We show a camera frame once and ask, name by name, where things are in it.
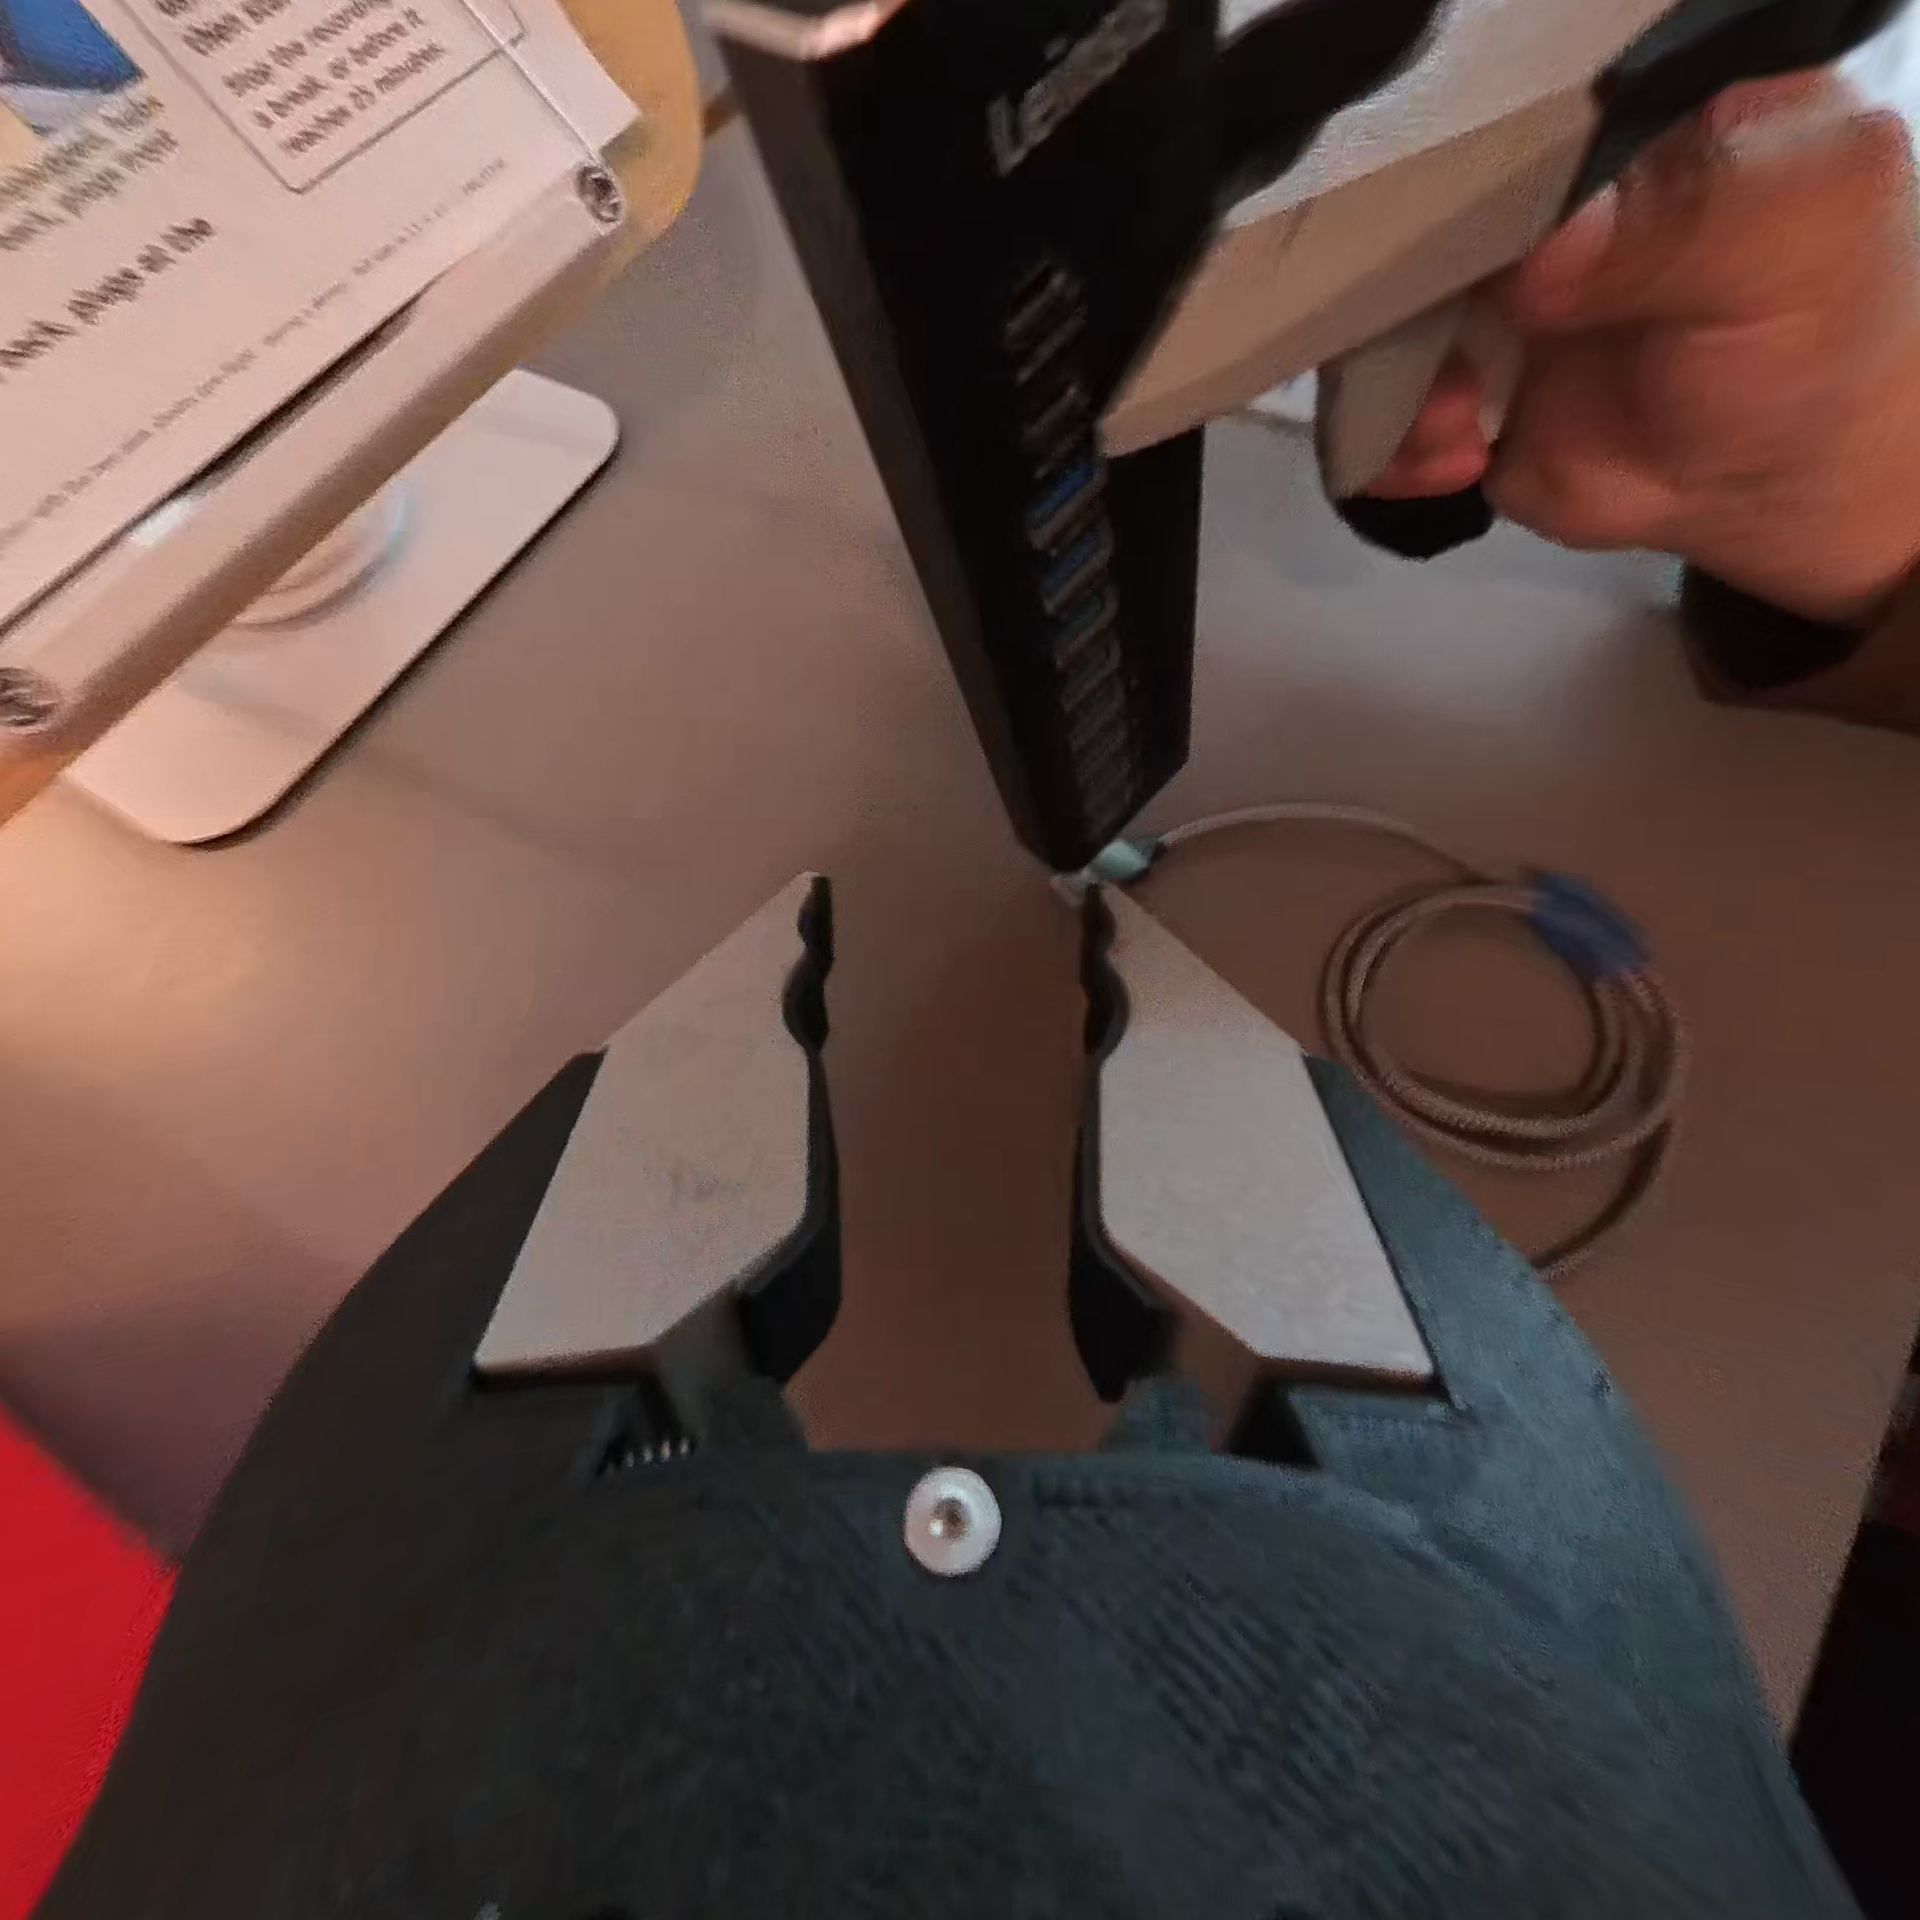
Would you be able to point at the white metal stand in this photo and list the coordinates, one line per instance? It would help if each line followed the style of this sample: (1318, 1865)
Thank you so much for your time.
(375, 629)

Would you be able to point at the instruction sheet on stand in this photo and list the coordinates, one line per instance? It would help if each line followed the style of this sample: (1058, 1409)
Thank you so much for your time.
(668, 119)

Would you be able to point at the person's right hand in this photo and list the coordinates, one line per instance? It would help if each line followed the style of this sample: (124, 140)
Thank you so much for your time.
(1725, 375)

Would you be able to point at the printed instruction sheet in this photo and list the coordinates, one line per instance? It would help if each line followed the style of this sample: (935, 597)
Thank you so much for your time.
(301, 269)

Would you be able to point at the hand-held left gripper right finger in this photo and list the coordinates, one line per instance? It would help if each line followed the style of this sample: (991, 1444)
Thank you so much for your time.
(1245, 1184)

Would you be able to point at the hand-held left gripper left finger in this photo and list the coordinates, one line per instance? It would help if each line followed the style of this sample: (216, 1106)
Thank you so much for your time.
(676, 1184)

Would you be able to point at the black usb hub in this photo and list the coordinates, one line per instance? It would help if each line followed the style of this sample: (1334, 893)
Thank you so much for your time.
(960, 375)

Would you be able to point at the red object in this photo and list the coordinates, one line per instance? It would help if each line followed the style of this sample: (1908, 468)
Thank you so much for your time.
(68, 1650)

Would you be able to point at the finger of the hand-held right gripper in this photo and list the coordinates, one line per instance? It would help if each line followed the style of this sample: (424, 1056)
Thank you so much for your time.
(1349, 253)

